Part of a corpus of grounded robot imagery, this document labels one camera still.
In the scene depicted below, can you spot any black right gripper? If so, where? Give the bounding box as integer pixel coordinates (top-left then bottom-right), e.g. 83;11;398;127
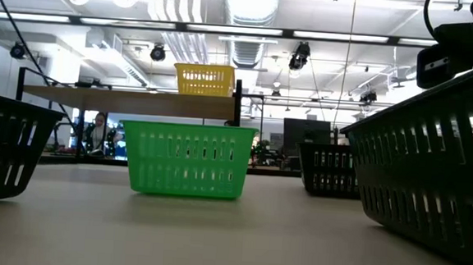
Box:
415;41;473;93

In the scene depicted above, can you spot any green plastic slotted basket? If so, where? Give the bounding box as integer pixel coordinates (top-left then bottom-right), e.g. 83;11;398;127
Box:
116;119;259;202
332;46;473;265

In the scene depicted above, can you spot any black plastic slotted basket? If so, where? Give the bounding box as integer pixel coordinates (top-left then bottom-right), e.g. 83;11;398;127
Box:
293;141;363;200
0;91;66;212

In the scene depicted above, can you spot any wooden shelf with black legs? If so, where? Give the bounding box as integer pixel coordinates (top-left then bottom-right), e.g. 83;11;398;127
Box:
11;65;245;169

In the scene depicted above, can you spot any white LED light strip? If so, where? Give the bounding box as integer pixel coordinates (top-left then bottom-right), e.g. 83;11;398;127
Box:
397;36;437;47
186;23;284;37
80;16;177;30
0;11;70;24
292;30;390;44

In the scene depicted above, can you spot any black ceiling spotlight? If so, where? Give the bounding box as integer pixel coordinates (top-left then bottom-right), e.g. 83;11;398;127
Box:
9;41;27;61
287;39;312;72
358;89;379;106
149;43;168;63

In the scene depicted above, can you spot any yellow plastic slotted basket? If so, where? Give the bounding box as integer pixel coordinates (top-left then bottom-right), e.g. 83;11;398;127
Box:
172;62;237;98

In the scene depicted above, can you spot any black computer monitor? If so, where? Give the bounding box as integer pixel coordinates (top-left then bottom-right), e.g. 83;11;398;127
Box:
281;117;333;147

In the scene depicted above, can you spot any person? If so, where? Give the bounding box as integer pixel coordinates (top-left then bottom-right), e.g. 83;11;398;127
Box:
81;110;126;160

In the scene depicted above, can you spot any green potted plant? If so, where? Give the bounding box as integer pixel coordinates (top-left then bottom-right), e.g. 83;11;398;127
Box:
250;139;273;168

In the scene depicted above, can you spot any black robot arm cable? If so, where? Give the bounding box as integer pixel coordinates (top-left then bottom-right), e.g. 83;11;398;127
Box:
420;0;440;39

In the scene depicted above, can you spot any black overhead rig frame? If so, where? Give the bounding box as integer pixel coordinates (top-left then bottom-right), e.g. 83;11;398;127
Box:
0;10;439;49

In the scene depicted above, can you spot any thin hanging ceiling cable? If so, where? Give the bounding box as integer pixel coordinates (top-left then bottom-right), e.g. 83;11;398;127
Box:
333;0;358;130

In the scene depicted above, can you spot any thin black cable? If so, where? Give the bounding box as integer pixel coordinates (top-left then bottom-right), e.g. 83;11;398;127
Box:
0;0;55;87

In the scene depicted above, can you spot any silver ceiling ventilation duct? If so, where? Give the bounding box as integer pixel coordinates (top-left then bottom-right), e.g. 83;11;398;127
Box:
219;0;282;71

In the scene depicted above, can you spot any black aluminium table frame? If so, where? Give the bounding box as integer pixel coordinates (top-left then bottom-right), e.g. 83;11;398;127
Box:
36;152;305;180

